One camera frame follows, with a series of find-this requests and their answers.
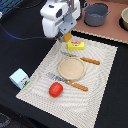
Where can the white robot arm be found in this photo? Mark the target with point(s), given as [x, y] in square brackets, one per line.
[59, 18]

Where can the fork with wooden handle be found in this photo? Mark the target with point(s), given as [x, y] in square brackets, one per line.
[69, 82]

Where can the orange bread loaf toy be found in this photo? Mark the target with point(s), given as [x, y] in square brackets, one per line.
[67, 37]

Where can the light blue milk carton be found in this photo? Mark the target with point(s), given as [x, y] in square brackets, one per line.
[20, 78]

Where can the knife with wooden handle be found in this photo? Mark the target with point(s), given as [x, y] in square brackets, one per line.
[82, 58]

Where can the yellow butter box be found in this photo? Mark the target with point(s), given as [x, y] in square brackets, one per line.
[75, 45]

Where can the brown stove board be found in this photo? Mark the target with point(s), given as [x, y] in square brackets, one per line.
[110, 29]

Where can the large grey pot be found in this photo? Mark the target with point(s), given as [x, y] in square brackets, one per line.
[95, 14]

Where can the white woven placemat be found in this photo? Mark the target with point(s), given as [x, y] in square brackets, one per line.
[73, 107]

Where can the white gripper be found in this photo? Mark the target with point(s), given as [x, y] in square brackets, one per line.
[59, 18]

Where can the red tomato toy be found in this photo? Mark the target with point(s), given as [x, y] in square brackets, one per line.
[55, 89]

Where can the beige bowl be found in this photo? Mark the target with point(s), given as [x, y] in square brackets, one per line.
[124, 15]

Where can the round wooden plate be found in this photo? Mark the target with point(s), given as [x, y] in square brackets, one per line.
[71, 68]

